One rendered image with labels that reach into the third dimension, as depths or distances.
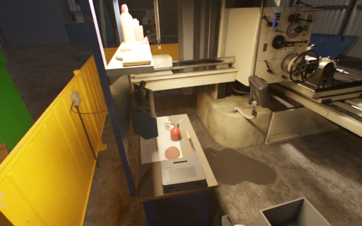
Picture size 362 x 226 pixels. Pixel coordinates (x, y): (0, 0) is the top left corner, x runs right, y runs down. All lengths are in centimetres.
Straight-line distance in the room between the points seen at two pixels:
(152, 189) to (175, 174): 16
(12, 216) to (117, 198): 130
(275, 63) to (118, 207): 249
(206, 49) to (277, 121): 150
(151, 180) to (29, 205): 73
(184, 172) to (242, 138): 181
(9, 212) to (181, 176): 88
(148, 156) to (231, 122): 159
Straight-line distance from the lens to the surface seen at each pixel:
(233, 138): 282
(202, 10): 260
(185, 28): 254
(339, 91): 327
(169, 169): 118
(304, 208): 192
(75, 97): 223
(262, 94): 177
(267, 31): 228
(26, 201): 145
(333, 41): 886
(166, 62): 213
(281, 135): 333
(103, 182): 264
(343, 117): 298
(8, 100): 392
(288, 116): 316
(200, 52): 265
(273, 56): 242
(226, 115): 264
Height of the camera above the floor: 190
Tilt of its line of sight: 30 degrees down
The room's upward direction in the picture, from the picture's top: 2 degrees counter-clockwise
